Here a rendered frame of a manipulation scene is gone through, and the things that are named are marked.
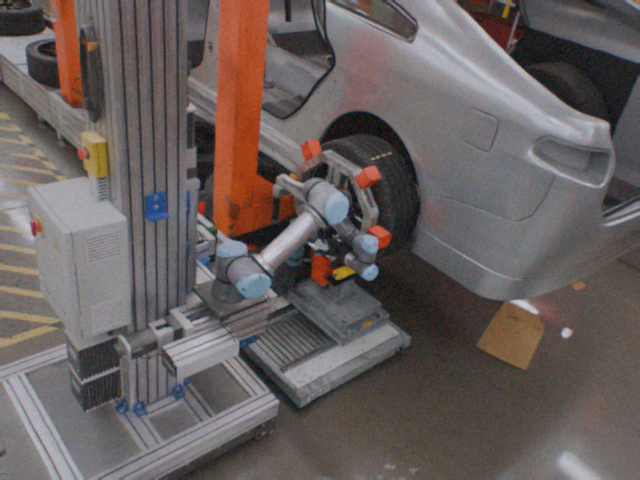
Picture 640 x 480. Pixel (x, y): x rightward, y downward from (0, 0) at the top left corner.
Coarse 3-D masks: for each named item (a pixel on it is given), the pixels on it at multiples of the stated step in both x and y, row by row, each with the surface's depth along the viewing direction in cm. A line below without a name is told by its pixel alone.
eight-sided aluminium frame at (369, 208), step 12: (324, 156) 306; (336, 156) 306; (300, 168) 322; (312, 168) 321; (336, 168) 302; (348, 168) 295; (360, 168) 297; (300, 180) 326; (360, 192) 294; (300, 204) 334; (360, 204) 296; (372, 204) 296; (372, 216) 295; (312, 240) 333; (324, 240) 334
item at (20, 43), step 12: (48, 24) 667; (0, 36) 626; (24, 36) 634; (36, 36) 641; (48, 36) 647; (0, 48) 600; (12, 48) 604; (24, 48) 607; (12, 60) 580; (24, 60) 584; (0, 72) 570; (0, 84) 594
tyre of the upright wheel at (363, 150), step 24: (336, 144) 309; (360, 144) 306; (384, 144) 311; (384, 168) 299; (408, 168) 307; (384, 192) 295; (408, 192) 304; (384, 216) 298; (408, 216) 307; (408, 240) 321
